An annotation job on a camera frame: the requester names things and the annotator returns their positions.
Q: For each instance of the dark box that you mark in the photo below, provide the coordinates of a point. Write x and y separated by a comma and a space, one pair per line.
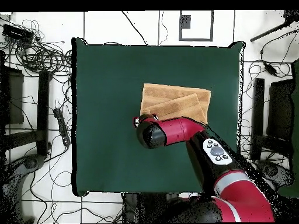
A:
14, 95
280, 109

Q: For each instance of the black power strip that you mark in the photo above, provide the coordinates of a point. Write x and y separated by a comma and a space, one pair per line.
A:
62, 127

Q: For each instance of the orange terry towel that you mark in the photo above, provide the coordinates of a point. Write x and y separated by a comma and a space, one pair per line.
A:
175, 100

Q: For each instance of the dark green table cloth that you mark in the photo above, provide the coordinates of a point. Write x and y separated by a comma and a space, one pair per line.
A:
105, 151

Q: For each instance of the black power adapter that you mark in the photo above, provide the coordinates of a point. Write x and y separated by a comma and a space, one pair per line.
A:
271, 68

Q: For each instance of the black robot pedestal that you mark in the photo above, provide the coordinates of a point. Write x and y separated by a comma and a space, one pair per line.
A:
130, 207

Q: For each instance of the black stand base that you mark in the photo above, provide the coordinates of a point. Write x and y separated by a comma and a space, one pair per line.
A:
30, 163
278, 173

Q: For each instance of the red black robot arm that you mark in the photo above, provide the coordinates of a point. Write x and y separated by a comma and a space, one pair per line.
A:
182, 130

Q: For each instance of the black tripod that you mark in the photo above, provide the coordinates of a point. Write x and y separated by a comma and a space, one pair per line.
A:
266, 33

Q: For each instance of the grey square frame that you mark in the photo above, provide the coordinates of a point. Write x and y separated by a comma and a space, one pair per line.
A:
180, 35

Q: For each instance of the black electronics box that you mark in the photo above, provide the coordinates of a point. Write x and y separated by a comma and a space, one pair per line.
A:
16, 33

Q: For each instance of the dark grey square patch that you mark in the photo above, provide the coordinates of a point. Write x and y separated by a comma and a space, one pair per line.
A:
185, 22

